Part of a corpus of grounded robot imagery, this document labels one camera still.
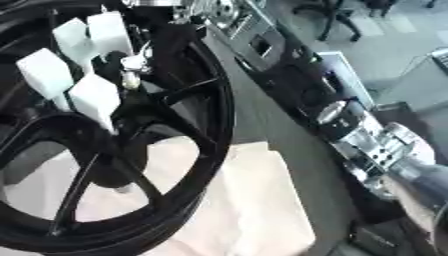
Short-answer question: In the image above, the white flat board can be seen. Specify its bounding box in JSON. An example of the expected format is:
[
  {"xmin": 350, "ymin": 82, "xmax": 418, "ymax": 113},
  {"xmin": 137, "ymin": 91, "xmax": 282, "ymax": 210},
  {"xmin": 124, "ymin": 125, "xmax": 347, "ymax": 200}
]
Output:
[{"xmin": 316, "ymin": 50, "xmax": 377, "ymax": 110}]

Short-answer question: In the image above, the black office chair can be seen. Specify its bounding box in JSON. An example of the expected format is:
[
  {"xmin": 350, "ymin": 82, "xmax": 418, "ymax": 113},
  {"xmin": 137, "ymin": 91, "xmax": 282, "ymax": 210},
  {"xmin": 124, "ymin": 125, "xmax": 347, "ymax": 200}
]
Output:
[{"xmin": 290, "ymin": 0, "xmax": 364, "ymax": 43}]

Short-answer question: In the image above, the black bag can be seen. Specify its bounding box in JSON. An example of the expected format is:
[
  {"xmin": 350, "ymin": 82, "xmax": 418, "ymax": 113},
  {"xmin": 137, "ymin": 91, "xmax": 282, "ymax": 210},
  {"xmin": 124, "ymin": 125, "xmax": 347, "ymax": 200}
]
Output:
[{"xmin": 348, "ymin": 219, "xmax": 426, "ymax": 256}]

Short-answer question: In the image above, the black spoked wheel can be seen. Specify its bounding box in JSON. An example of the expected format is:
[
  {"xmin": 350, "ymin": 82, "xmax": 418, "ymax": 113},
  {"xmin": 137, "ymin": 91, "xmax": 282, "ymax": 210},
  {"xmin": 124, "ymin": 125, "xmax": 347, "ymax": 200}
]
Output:
[{"xmin": 0, "ymin": 0, "xmax": 238, "ymax": 256}]

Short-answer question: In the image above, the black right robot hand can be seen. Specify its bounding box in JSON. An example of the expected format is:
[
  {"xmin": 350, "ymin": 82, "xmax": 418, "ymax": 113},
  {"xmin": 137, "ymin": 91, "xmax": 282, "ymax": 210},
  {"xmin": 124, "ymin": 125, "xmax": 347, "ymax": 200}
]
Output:
[{"xmin": 117, "ymin": 18, "xmax": 207, "ymax": 93}]

